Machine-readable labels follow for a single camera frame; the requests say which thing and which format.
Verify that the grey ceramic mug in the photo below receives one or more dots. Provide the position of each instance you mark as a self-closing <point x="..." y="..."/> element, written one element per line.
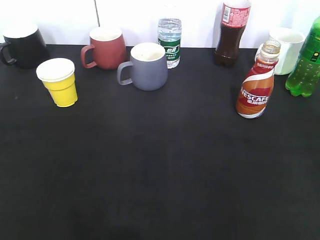
<point x="148" y="67"/>

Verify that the yellow paper cup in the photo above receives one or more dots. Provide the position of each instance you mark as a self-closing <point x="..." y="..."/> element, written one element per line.
<point x="58" y="77"/>

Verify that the clear water bottle green label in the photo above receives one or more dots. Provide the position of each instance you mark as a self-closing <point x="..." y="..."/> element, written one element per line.
<point x="169" y="33"/>

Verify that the black ceramic mug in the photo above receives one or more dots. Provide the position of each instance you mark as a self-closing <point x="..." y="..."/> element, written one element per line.
<point x="23" y="46"/>

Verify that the cola bottle red label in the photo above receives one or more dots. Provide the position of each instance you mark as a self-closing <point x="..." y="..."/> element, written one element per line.
<point x="234" y="18"/>

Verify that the green sprite bottle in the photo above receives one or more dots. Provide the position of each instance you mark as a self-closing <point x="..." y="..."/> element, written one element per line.
<point x="306" y="74"/>

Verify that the Nescafe coffee bottle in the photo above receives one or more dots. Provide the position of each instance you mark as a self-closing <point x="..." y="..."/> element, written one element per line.
<point x="257" y="87"/>

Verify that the white ceramic mug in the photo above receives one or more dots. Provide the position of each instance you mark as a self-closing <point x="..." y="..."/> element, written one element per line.
<point x="291" y="43"/>

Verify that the red ceramic mug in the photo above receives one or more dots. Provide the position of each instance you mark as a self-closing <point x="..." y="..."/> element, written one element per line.
<point x="108" y="48"/>

